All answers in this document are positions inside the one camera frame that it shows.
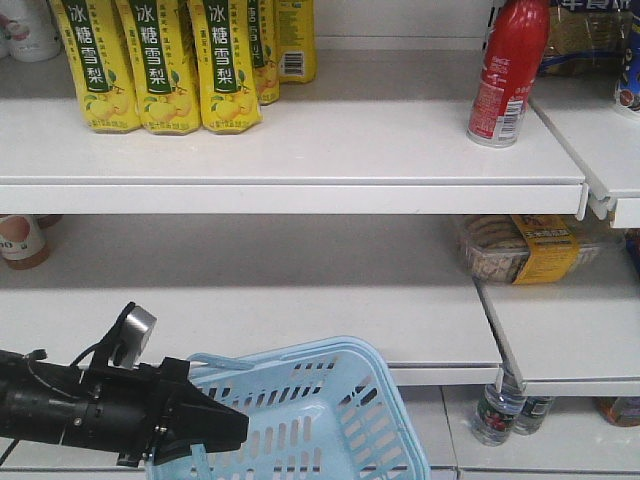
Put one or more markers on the yellow pear drink bottle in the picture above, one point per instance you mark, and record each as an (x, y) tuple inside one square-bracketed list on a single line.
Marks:
[(161, 51), (227, 92), (263, 49), (98, 57), (295, 27)]

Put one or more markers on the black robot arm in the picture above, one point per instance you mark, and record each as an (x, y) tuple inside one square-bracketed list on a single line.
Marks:
[(39, 400)]

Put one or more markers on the clear water bottle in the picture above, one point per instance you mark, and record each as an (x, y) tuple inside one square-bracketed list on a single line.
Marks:
[(532, 415), (495, 413)]

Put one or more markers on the white store shelving unit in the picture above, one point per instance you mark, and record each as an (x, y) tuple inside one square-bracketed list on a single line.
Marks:
[(333, 216)]

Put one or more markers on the clear tray cookie pack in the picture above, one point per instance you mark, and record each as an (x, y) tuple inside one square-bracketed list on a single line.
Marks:
[(529, 249)]

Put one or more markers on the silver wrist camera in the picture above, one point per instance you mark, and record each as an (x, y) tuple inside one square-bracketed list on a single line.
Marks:
[(129, 335)]

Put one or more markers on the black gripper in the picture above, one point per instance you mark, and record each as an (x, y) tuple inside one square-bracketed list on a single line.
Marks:
[(155, 413)]

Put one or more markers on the red aluminium coke bottle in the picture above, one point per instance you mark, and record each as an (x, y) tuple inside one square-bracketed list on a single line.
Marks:
[(514, 51)]

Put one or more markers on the breakfast biscuit packet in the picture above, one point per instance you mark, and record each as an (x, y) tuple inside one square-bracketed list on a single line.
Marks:
[(585, 37)]

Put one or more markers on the white pink yoghurt bottle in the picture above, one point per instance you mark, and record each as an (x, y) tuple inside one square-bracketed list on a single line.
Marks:
[(30, 30)]

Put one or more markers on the light blue plastic basket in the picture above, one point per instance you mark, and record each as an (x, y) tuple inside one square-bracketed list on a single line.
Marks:
[(326, 409)]

